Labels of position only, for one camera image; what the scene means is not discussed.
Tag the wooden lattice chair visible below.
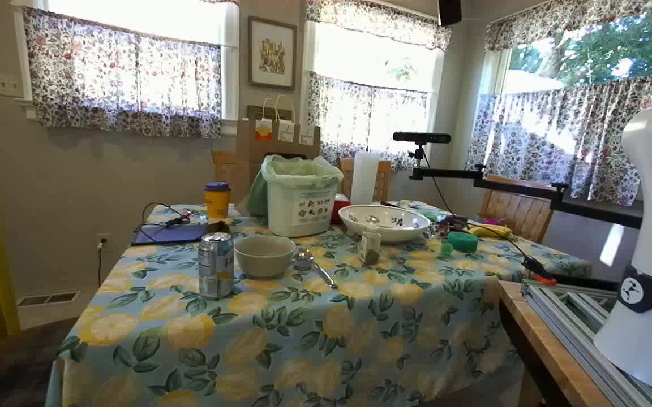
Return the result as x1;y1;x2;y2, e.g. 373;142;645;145
478;176;552;243

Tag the yellow cloth on table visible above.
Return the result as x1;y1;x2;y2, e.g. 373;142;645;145
470;225;513;239

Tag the white paper towel roll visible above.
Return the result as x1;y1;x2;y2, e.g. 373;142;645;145
351;152;379;204

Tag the silver metal spoon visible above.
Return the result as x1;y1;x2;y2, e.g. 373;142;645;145
295;248;338;288

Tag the lemon print tablecloth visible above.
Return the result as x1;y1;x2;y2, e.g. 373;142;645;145
46;227;591;407

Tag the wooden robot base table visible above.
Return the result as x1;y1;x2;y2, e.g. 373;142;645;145
498;281;610;407

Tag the dark blue notebook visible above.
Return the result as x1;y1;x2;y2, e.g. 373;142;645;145
132;225;204;247

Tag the large white patterned bowl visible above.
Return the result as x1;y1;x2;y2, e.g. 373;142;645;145
338;204;433;245

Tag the framed wall picture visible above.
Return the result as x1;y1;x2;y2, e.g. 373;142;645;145
250;15;297;89

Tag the yellow lidded jar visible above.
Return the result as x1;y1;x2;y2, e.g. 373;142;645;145
204;182;231;222

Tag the green sponge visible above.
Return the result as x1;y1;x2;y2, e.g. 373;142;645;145
444;231;478;253

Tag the silver soda can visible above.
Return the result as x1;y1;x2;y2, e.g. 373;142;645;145
197;234;234;299

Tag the black camera on boom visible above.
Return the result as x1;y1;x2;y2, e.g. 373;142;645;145
392;130;645;231

